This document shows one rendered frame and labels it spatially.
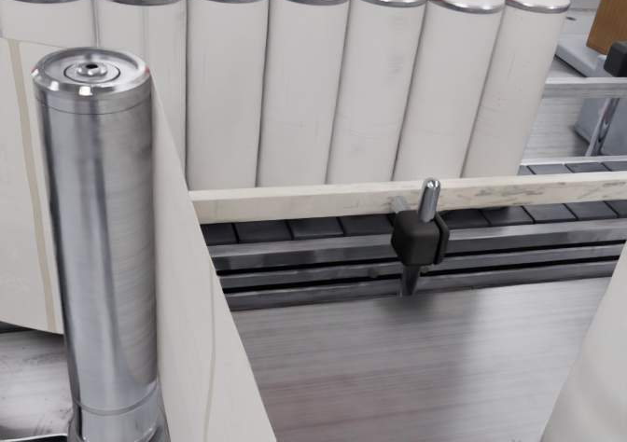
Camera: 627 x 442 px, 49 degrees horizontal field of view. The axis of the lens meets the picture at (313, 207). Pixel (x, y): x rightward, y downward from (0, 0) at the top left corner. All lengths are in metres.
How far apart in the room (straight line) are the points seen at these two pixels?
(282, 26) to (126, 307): 0.22
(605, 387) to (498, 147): 0.28
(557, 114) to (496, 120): 0.38
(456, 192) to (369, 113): 0.09
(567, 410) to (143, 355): 0.17
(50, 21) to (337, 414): 0.26
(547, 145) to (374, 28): 0.39
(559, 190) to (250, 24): 0.27
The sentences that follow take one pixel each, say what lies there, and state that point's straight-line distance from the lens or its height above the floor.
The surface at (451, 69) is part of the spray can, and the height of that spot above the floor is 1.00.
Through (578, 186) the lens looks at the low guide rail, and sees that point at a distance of 0.56.
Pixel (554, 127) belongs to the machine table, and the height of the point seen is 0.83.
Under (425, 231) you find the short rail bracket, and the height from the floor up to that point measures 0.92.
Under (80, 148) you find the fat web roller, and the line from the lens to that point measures 0.24.
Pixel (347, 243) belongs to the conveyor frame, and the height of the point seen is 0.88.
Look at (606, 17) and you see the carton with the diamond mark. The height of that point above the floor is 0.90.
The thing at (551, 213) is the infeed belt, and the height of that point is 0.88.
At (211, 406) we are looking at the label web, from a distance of 0.19.
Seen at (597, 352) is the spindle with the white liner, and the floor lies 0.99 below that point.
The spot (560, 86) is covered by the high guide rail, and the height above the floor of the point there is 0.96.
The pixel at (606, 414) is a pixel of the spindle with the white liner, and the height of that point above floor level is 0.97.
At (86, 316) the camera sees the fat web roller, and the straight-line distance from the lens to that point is 0.28.
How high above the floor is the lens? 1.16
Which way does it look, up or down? 33 degrees down
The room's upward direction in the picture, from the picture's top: 7 degrees clockwise
